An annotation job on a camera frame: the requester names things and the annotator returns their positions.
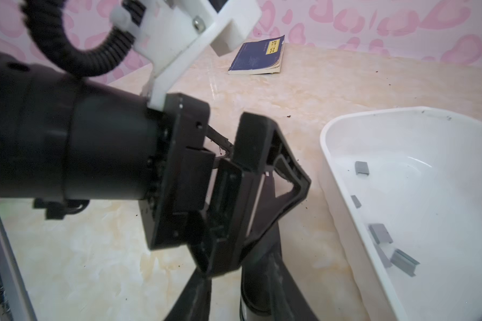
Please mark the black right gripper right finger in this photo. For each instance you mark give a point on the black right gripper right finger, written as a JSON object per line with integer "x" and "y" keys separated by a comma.
{"x": 286, "y": 300}

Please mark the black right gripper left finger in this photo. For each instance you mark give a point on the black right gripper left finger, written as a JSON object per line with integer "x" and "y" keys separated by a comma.
{"x": 193, "y": 303}

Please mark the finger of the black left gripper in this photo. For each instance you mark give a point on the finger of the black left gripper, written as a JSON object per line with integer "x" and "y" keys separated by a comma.
{"x": 259, "y": 184}
{"x": 225, "y": 146}

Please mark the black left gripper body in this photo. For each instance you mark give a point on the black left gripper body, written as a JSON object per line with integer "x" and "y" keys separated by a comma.
{"x": 180, "y": 178}

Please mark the white plastic tray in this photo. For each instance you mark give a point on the white plastic tray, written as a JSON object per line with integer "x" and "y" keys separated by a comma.
{"x": 425, "y": 186}

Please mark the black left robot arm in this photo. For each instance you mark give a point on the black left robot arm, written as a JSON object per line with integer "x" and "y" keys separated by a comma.
{"x": 66, "y": 141}

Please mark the blue book yellow label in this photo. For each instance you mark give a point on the blue book yellow label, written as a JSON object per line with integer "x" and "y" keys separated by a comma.
{"x": 259, "y": 57}

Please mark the grey staple strip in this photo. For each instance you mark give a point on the grey staple strip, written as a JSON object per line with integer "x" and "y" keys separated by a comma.
{"x": 356, "y": 201}
{"x": 362, "y": 168}
{"x": 380, "y": 233}
{"x": 404, "y": 262}

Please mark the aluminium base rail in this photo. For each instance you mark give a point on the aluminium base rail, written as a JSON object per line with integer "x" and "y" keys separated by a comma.
{"x": 14, "y": 299}

